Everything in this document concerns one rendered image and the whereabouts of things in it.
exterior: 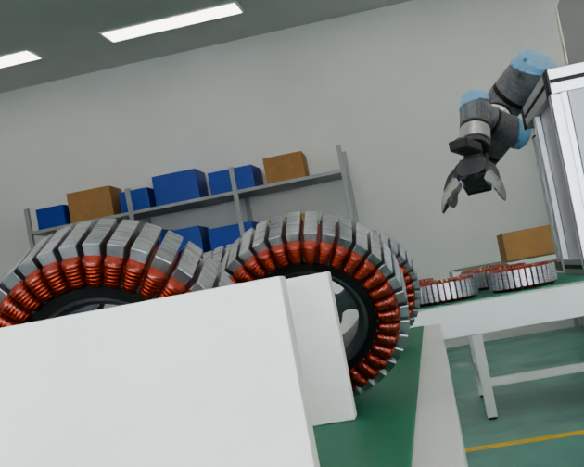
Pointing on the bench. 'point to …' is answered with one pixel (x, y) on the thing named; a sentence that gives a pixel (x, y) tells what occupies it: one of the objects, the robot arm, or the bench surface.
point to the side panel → (567, 188)
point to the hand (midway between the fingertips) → (472, 206)
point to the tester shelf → (564, 82)
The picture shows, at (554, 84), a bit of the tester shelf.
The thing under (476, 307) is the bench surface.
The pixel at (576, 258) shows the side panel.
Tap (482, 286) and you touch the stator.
